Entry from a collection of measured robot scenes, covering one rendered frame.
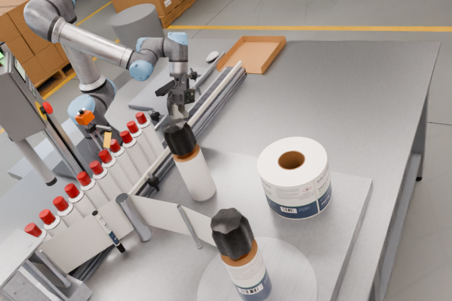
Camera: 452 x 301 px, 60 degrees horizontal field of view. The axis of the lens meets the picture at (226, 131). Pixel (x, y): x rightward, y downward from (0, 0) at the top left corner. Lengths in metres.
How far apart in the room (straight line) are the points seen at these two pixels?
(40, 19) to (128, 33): 2.37
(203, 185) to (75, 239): 0.40
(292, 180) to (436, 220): 1.31
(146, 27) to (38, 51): 1.46
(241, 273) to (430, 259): 1.37
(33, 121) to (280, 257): 0.77
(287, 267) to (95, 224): 0.56
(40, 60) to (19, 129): 3.63
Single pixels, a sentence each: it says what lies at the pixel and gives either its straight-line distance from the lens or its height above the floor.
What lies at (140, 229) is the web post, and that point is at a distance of 1.26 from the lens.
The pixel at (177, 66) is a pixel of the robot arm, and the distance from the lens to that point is 1.51.
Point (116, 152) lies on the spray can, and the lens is 1.39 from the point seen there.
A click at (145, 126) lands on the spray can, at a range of 1.46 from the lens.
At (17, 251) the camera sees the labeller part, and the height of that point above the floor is 1.14.
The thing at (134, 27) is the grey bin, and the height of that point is 0.57.
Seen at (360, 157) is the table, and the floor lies 0.83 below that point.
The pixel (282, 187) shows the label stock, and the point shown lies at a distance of 1.09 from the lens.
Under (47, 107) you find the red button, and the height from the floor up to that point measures 1.34.
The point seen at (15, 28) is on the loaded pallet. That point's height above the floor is 0.73.
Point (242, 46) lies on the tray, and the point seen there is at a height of 0.83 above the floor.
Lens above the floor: 1.82
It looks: 37 degrees down
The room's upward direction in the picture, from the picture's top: 19 degrees counter-clockwise
